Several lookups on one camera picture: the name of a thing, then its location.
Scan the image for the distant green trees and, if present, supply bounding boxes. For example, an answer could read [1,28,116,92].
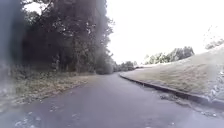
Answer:
[113,45,196,72]

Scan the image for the tall dark roadside trees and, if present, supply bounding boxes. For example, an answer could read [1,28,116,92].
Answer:
[0,0,116,76]

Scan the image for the grey asphalt path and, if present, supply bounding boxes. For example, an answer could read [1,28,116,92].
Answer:
[0,72,224,128]

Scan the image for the dry grass slope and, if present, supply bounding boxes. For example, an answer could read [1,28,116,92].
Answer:
[120,45,224,98]

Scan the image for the weedy grass verge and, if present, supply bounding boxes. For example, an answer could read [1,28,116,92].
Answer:
[0,64,98,113]

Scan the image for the grey kerb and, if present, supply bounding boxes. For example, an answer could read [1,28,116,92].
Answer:
[118,73,224,107]

